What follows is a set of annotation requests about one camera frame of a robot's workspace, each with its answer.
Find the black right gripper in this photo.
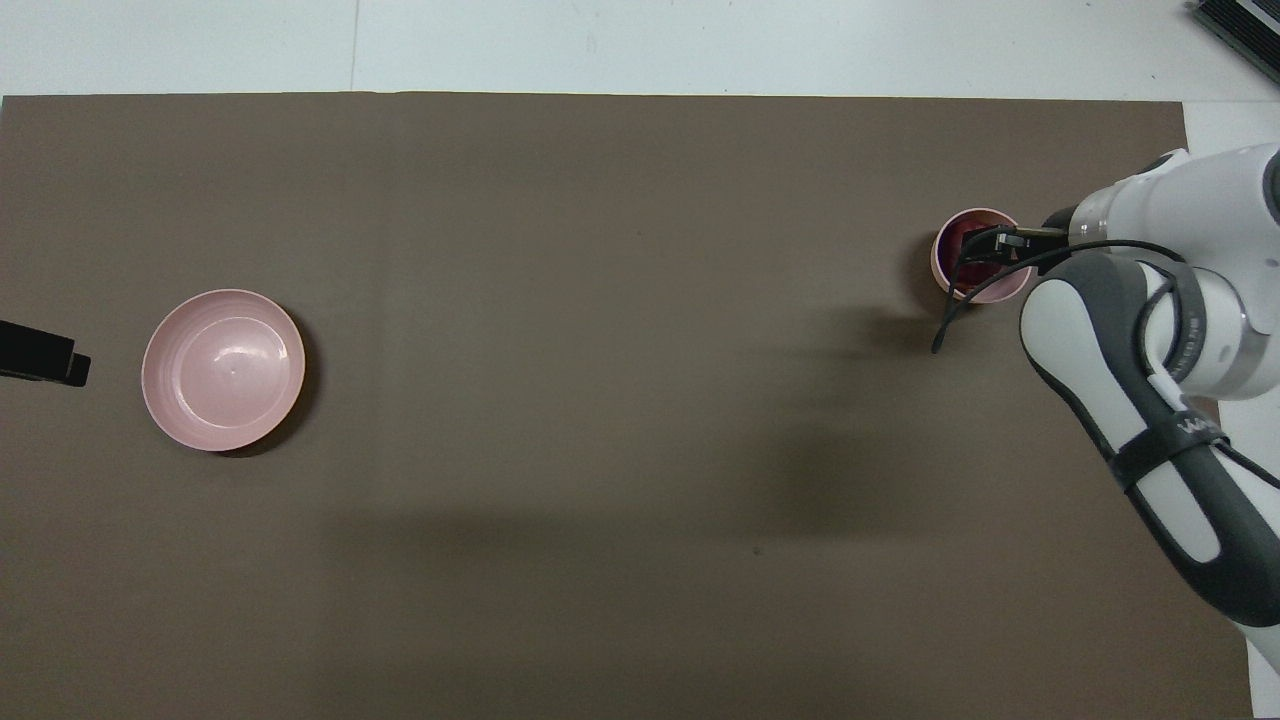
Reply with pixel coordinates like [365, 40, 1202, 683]
[960, 204, 1083, 265]

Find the dark red apple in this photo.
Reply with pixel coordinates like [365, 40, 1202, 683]
[944, 214, 1013, 293]

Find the pink bowl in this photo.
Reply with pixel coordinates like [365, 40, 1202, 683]
[930, 206, 1035, 306]

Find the pink plate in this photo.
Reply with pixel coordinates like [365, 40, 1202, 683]
[141, 289, 307, 453]

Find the dark grey ribbed device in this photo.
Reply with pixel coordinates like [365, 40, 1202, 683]
[1187, 0, 1280, 59]

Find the brown table mat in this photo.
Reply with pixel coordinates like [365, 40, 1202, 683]
[0, 92, 1255, 720]

